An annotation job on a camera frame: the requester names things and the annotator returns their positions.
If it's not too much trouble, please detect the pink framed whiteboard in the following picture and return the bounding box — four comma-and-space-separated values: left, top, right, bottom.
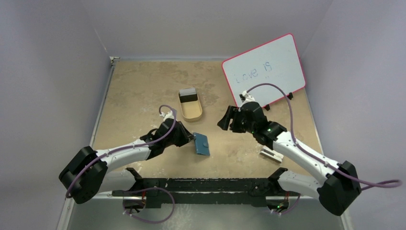
222, 34, 306, 107

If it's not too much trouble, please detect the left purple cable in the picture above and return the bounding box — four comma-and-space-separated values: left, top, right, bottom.
65, 105, 178, 199

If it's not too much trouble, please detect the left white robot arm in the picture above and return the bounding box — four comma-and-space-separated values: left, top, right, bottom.
58, 118, 195, 204

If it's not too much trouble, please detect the purple cable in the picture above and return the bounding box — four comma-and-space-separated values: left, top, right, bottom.
246, 83, 402, 191
65, 105, 178, 199

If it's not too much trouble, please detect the tan oval tray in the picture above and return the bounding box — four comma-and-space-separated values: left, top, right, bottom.
178, 93, 203, 122

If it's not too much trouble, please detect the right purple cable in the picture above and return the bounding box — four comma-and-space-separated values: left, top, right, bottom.
246, 83, 402, 191

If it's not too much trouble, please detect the white black eraser block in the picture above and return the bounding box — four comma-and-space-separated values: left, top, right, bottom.
259, 146, 284, 163

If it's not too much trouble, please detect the blue card holder wallet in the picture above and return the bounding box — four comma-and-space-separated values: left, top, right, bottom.
193, 132, 210, 156

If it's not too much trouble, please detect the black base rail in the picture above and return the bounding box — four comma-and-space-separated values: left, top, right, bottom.
112, 168, 297, 212

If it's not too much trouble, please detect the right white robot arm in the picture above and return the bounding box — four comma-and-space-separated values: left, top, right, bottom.
217, 102, 361, 216

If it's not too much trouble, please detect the credit cards stack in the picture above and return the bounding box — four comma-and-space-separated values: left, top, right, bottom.
179, 87, 197, 97

